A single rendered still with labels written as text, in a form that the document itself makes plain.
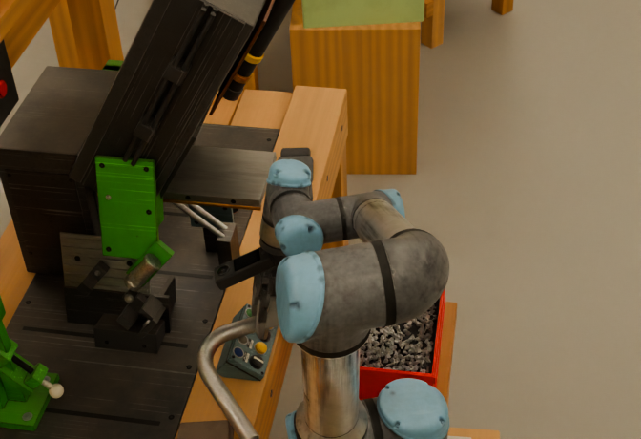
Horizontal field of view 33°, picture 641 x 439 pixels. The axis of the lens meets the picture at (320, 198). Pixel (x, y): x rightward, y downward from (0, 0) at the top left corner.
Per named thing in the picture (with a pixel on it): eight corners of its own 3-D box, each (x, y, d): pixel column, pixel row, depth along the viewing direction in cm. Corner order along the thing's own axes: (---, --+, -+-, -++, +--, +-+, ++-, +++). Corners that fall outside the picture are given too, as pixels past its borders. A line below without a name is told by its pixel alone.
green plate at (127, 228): (170, 241, 217) (166, 145, 208) (158, 260, 210) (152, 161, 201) (116, 237, 219) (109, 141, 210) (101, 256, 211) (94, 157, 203)
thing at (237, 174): (277, 163, 228) (276, 152, 226) (260, 212, 216) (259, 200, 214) (100, 149, 234) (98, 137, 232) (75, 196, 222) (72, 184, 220)
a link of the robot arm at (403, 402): (456, 470, 180) (460, 423, 171) (378, 487, 178) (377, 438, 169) (436, 413, 189) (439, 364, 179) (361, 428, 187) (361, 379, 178)
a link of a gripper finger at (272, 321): (286, 345, 203) (292, 301, 200) (256, 345, 202) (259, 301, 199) (283, 338, 206) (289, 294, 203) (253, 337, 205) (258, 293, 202)
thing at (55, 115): (148, 193, 253) (127, 70, 232) (107, 282, 231) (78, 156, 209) (73, 186, 256) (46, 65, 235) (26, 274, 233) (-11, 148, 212)
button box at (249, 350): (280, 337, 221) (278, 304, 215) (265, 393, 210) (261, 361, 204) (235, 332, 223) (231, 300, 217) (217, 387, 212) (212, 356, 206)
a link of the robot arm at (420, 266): (471, 238, 140) (392, 172, 188) (389, 252, 139) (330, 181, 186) (481, 322, 143) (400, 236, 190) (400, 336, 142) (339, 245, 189)
